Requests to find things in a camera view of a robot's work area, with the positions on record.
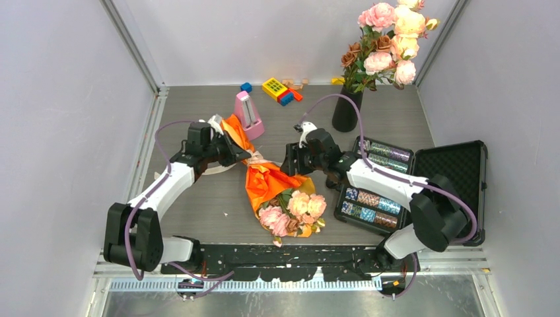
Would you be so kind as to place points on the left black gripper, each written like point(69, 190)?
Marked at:
point(234, 154)

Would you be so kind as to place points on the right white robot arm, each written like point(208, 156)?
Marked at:
point(437, 214)

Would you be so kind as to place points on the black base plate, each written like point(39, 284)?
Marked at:
point(291, 263)

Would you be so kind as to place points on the black vase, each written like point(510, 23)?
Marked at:
point(344, 117)

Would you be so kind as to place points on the orange flower bouquet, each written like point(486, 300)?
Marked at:
point(284, 205)

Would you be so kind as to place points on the blue toy block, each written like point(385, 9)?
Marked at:
point(246, 87)

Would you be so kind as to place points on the pink metronome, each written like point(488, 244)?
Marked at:
point(247, 113)

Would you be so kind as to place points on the small yellow toy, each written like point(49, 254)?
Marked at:
point(338, 81)

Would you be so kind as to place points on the red blue toy blocks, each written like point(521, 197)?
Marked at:
point(288, 96)

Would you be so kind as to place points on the wooden toy pieces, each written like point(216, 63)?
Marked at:
point(295, 85)

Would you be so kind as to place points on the yellow toy block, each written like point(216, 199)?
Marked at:
point(274, 88)

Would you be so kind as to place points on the pink flowers in vase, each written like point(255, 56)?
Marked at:
point(387, 47)

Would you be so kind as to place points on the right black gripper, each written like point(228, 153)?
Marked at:
point(293, 152)

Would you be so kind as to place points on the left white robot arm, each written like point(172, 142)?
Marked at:
point(133, 236)

